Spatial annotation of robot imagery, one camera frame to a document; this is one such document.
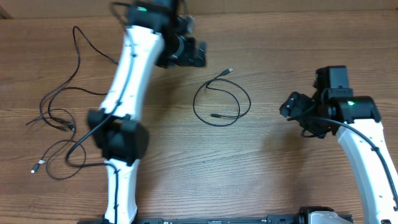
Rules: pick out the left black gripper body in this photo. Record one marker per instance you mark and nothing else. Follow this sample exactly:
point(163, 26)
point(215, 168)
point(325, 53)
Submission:
point(183, 53)

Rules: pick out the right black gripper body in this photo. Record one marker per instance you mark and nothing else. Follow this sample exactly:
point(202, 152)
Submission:
point(300, 109)

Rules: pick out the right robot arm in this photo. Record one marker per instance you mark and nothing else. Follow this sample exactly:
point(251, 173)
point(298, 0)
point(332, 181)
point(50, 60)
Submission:
point(356, 123)

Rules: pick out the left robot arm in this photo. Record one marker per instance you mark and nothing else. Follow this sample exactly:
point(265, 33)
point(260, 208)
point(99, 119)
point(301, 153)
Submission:
point(155, 36)

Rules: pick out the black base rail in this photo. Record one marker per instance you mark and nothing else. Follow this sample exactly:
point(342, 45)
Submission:
point(270, 219)

